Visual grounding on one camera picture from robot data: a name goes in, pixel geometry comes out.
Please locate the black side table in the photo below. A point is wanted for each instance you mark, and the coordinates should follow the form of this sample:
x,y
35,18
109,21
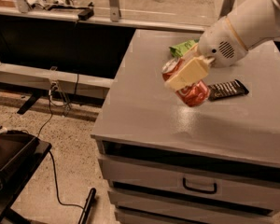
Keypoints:
x,y
20,156

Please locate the black floor stand foot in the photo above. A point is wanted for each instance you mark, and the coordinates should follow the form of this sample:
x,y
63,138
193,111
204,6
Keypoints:
x,y
87,207

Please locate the grey metal bracket middle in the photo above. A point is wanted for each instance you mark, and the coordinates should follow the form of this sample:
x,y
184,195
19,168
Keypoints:
x,y
115,14

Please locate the grey low shelf beam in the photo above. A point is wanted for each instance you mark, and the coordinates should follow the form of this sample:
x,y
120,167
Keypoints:
x,y
96,87

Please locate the green chip bag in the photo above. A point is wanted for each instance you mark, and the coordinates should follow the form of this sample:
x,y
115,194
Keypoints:
x,y
180,49

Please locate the black drawer handle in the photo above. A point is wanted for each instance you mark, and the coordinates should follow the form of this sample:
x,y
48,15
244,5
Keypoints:
x,y
199,188

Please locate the black power adapter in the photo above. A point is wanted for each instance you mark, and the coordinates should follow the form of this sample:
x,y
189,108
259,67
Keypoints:
x,y
85,14

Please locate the black chocolate bar wrapper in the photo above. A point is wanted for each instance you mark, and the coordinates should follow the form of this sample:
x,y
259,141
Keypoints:
x,y
227,90

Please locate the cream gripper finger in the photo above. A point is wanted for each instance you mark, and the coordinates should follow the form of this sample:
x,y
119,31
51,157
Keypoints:
x,y
191,53
182,73

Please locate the grey metal bracket right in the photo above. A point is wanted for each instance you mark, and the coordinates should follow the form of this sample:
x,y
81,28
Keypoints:
x,y
226,8

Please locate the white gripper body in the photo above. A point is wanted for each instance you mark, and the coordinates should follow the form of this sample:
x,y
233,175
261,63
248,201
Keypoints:
x,y
219,43

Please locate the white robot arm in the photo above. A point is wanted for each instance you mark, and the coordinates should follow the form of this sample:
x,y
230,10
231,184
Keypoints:
x,y
255,21

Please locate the red coke can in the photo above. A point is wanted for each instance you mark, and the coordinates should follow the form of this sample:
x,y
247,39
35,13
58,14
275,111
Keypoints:
x,y
191,95

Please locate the grey drawer cabinet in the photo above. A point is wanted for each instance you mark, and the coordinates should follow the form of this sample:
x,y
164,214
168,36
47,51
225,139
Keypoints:
x,y
149,140

